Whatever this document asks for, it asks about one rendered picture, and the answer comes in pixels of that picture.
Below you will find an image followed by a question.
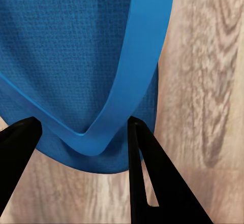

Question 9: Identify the sandal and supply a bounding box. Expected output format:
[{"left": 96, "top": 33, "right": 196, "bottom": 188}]
[{"left": 0, "top": 0, "right": 173, "bottom": 175}]

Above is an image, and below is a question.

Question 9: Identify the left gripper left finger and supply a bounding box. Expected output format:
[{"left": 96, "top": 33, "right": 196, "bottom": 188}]
[{"left": 0, "top": 117, "right": 43, "bottom": 217}]

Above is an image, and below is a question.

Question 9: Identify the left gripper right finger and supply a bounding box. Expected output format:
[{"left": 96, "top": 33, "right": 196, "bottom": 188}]
[{"left": 127, "top": 116, "right": 213, "bottom": 224}]

